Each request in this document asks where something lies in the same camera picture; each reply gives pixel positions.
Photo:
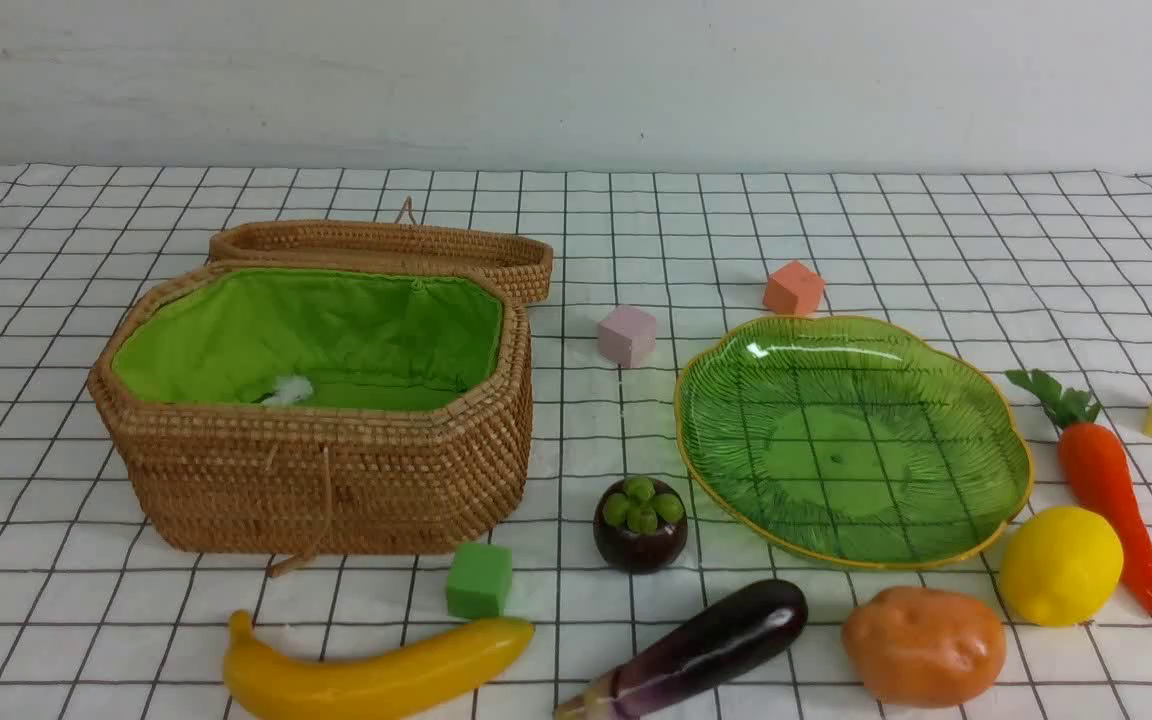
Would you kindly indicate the dark purple mangosteen toy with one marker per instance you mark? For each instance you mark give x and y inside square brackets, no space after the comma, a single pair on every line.
[640,525]

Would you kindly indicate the purple plastic eggplant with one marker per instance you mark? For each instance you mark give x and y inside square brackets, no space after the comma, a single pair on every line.
[744,630]

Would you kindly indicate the yellow plastic banana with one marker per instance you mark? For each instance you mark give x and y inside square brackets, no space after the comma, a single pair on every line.
[397,684]

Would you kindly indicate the orange-brown plastic potato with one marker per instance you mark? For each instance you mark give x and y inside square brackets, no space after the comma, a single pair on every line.
[924,647]

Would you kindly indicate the orange plastic carrot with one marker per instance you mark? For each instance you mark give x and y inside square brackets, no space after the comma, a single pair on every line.
[1096,467]

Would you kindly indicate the pink foam cube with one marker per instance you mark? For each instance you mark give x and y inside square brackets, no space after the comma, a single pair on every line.
[627,336]

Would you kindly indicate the woven rattan basket lid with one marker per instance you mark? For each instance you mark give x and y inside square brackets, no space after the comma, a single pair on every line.
[518,266]

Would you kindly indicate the woven rattan basket green lining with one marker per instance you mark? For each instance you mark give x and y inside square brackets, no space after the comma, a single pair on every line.
[307,409]

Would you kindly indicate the orange foam cube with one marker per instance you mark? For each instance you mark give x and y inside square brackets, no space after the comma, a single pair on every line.
[794,290]

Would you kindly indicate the green foam cube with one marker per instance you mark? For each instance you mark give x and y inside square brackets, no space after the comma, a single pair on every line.
[479,581]

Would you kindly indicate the green glass leaf plate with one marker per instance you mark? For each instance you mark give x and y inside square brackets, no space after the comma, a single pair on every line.
[851,441]

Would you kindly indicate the white checkered tablecloth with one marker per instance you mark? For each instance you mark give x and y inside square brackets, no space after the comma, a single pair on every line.
[101,619]

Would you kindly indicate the yellow plastic lemon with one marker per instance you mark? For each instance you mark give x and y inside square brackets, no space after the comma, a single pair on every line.
[1061,567]

